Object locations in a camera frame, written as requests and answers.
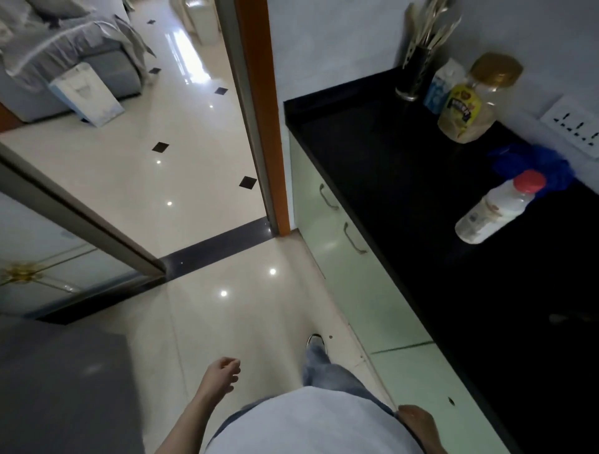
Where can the person's right hand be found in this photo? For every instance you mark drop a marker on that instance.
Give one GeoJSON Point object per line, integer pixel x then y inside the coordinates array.
{"type": "Point", "coordinates": [423, 430]}

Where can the blue white milk carton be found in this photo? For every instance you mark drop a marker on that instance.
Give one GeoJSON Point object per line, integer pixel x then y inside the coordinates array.
{"type": "Point", "coordinates": [440, 91]}

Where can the grey appliance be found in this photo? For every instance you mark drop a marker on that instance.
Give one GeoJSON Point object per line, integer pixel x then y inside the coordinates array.
{"type": "Point", "coordinates": [61, 397]}

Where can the clear jar gold lid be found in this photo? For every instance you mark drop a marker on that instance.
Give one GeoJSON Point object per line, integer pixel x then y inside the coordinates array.
{"type": "Point", "coordinates": [468, 112]}

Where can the grey striped blanket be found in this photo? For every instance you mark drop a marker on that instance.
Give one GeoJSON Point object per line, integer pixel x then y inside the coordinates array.
{"type": "Point", "coordinates": [56, 42]}

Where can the person's left hand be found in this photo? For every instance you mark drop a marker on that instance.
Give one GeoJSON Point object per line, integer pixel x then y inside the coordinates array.
{"type": "Point", "coordinates": [217, 379]}

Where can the person's left forearm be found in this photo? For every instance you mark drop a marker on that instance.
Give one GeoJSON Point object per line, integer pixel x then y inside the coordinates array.
{"type": "Point", "coordinates": [187, 425]}

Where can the white paper bag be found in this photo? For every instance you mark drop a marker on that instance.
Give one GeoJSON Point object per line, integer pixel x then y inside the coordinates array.
{"type": "Point", "coordinates": [89, 98]}

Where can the light green kitchen cabinet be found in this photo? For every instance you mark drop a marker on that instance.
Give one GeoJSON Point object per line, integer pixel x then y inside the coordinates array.
{"type": "Point", "coordinates": [421, 397]}

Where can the orange wooden door frame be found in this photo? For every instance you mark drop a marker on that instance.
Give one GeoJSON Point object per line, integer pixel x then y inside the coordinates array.
{"type": "Point", "coordinates": [262, 117]}

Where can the white wall power socket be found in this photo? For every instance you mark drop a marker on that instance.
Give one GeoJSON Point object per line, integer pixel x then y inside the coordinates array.
{"type": "Point", "coordinates": [573, 124]}

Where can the grey sofa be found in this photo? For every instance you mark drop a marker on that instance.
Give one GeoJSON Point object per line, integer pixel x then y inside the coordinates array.
{"type": "Point", "coordinates": [121, 79]}

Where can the person's white shirt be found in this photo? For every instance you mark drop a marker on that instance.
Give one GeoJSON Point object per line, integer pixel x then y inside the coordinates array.
{"type": "Point", "coordinates": [309, 425]}

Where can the blue crumpled cloth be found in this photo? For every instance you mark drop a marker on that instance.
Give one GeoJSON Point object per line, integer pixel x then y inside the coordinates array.
{"type": "Point", "coordinates": [519, 161]}

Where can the light green cabinet door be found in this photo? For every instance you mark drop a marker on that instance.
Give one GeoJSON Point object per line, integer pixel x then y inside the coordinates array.
{"type": "Point", "coordinates": [311, 210]}
{"type": "Point", "coordinates": [374, 308]}

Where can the glass sliding door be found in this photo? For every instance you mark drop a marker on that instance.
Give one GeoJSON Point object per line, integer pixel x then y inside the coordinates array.
{"type": "Point", "coordinates": [70, 215]}

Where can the person's blue jeans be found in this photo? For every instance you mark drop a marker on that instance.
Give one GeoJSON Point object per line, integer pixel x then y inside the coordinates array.
{"type": "Point", "coordinates": [327, 374]}

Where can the grey metal door jamb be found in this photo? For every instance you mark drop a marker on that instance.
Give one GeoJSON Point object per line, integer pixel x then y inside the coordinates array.
{"type": "Point", "coordinates": [243, 93]}

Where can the white bottle red cap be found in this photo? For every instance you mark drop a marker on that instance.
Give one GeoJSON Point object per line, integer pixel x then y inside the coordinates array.
{"type": "Point", "coordinates": [491, 215]}

